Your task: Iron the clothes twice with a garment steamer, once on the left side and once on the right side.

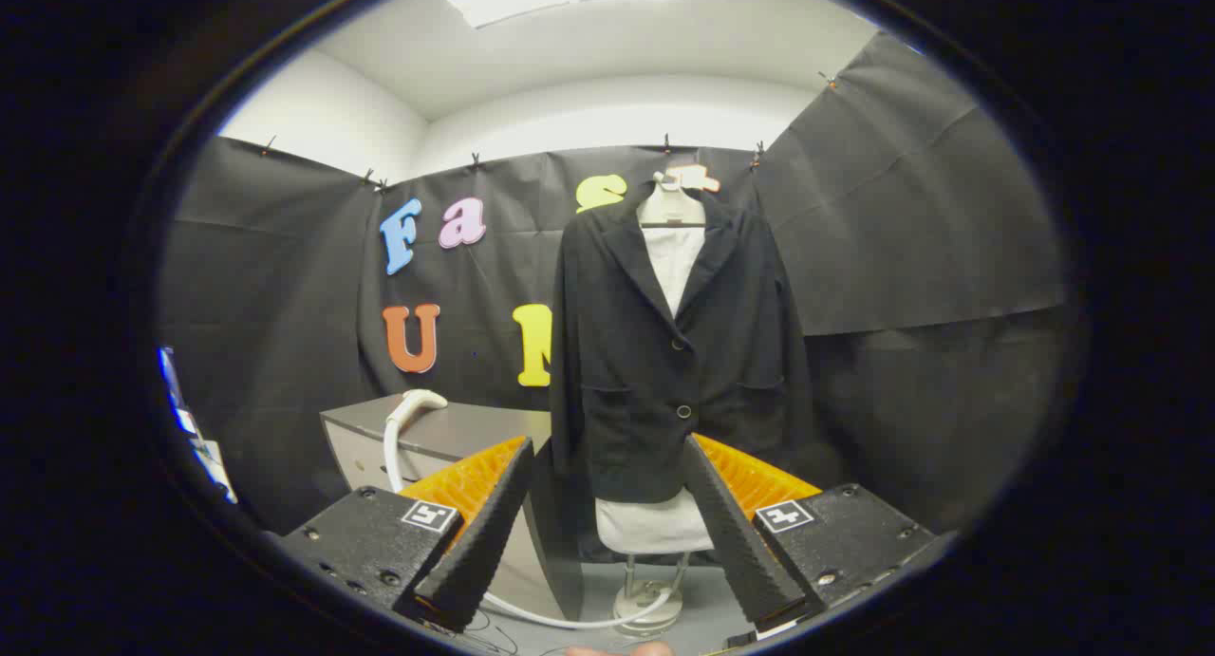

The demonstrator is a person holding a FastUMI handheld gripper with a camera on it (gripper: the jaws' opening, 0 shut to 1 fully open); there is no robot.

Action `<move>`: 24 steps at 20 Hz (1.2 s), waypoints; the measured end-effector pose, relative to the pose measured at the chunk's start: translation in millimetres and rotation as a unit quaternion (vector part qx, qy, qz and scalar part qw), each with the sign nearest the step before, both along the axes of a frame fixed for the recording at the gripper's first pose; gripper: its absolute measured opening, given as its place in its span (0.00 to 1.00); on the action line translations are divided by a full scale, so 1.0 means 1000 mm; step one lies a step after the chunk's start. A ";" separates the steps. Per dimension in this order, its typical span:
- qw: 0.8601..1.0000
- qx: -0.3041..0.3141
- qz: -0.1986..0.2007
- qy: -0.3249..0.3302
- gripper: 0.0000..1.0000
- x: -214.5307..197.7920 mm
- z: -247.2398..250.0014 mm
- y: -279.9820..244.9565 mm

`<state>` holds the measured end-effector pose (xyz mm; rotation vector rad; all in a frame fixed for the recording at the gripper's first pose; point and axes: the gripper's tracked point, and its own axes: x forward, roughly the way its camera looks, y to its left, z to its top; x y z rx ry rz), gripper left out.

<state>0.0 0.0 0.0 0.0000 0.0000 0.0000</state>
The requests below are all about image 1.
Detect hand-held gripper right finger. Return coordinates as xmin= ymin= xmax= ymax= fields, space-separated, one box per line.
xmin=682 ymin=433 xmax=941 ymax=630

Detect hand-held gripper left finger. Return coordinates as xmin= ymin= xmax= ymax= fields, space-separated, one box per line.
xmin=275 ymin=435 xmax=536 ymax=632

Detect black blazer jacket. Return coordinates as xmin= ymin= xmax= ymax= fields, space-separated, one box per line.
xmin=549 ymin=193 xmax=815 ymax=505

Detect metal dress form stand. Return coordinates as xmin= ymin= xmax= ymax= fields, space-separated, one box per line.
xmin=612 ymin=552 xmax=694 ymax=636

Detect grey cabinet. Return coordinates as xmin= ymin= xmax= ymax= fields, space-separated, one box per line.
xmin=320 ymin=395 xmax=585 ymax=624

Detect white and blue sheets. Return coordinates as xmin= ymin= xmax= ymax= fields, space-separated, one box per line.
xmin=157 ymin=346 xmax=238 ymax=505

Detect white dress form torso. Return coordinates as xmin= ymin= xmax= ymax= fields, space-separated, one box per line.
xmin=593 ymin=170 xmax=718 ymax=554

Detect black backdrop cloth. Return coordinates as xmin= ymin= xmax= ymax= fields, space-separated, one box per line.
xmin=157 ymin=29 xmax=1069 ymax=543

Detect white steamer hose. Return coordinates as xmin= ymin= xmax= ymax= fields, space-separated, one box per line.
xmin=479 ymin=585 xmax=679 ymax=631

